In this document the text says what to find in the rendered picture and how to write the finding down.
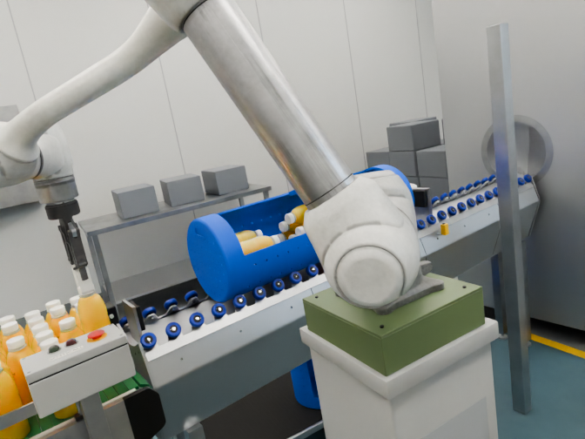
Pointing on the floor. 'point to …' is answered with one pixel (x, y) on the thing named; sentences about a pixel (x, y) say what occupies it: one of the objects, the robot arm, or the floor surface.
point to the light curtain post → (509, 212)
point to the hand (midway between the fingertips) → (83, 278)
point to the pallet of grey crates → (416, 153)
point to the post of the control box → (95, 417)
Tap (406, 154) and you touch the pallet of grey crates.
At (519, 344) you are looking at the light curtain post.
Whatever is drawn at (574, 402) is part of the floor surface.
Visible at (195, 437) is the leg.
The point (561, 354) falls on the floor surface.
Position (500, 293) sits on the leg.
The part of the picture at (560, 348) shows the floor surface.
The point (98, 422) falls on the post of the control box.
